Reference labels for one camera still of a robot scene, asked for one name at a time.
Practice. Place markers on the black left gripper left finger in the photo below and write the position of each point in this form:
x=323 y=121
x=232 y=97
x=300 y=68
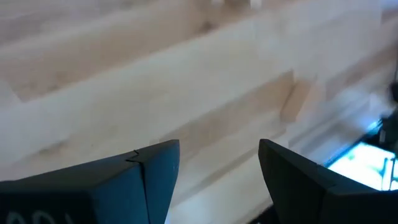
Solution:
x=93 y=193

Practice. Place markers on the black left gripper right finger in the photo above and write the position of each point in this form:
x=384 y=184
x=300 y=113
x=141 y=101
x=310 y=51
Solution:
x=311 y=199

